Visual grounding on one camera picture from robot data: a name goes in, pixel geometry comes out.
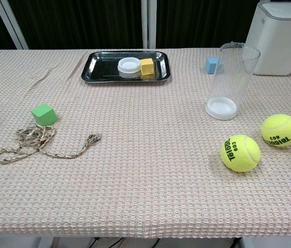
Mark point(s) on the beige waffle-weave tablecloth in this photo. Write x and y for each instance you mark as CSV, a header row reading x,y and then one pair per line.
x,y
145,160

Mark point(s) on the grey metal frame post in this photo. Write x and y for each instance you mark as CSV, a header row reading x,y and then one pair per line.
x,y
148,23
11,25

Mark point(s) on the yellow foam cube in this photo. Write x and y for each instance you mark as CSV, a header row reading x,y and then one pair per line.
x,y
147,67

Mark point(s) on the white round plastic lid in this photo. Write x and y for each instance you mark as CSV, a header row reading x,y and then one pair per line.
x,y
128,65

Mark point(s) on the yellow Teloon tennis ball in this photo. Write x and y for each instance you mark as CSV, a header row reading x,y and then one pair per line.
x,y
241,155
279,129

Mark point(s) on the stainless steel tray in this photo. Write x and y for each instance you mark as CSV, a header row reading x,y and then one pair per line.
x,y
100,67

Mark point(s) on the tennis ball tube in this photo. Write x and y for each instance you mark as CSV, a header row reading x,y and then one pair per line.
x,y
221,109

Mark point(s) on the blue foam cube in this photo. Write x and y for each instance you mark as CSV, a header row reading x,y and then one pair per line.
x,y
210,65

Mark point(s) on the white square trash bin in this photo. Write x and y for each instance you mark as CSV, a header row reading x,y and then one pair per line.
x,y
277,38

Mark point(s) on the green foam cube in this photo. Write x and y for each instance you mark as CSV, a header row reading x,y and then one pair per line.
x,y
43,113

